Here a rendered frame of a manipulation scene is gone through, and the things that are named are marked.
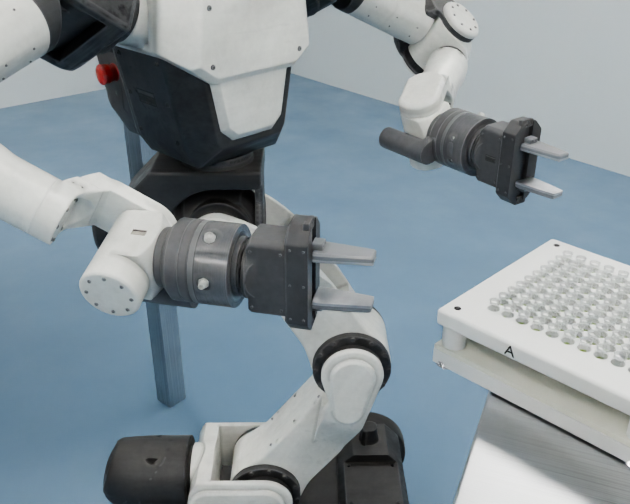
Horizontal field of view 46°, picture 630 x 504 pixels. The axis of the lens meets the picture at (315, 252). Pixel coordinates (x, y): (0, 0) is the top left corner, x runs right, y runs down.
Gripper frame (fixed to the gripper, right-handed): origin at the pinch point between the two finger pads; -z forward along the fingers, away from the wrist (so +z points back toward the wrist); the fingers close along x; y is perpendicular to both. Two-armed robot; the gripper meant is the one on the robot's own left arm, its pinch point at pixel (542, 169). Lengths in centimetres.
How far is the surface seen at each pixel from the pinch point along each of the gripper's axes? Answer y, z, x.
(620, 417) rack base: 24.5, -30.1, 10.3
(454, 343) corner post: 29.3, -12.7, 9.4
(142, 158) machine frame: 14, 103, 26
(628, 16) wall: -253, 144, 27
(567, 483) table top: 33.3, -31.0, 12.8
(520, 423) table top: 30.3, -23.1, 12.9
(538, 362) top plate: 28.3, -22.7, 6.4
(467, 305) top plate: 27.0, -12.0, 5.7
